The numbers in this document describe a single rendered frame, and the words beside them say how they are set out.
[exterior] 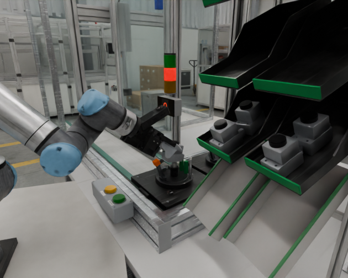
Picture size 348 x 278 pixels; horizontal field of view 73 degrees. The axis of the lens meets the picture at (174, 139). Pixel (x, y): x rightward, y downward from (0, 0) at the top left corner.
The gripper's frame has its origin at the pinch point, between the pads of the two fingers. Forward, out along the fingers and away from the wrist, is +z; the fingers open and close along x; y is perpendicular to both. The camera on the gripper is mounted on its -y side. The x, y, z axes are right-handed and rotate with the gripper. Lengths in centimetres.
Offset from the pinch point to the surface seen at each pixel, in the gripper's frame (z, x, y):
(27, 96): 29, -531, 41
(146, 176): 2.2, -8.7, 15.3
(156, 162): -4.5, 0.9, 8.4
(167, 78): -6.0, -17.7, -22.8
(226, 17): 597, -816, -714
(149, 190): -1.0, 0.9, 17.9
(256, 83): -21.7, 35.9, -15.3
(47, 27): -43, -82, -22
